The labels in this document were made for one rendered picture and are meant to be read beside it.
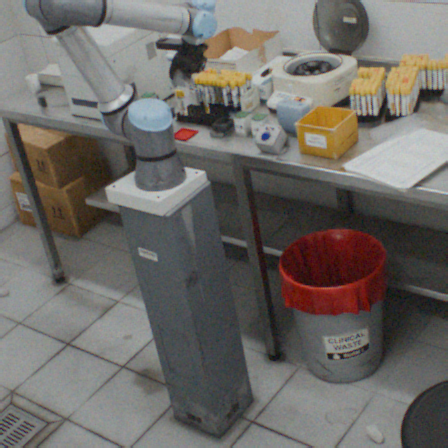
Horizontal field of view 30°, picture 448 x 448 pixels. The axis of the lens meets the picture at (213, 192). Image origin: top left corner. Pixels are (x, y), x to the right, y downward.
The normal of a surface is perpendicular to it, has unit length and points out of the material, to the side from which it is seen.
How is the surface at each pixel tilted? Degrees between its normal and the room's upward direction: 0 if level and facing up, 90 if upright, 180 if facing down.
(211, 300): 90
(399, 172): 1
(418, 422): 2
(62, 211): 90
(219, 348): 90
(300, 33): 90
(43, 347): 0
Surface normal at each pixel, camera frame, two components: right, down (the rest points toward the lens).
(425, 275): -0.17, -0.86
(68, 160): 0.69, 0.26
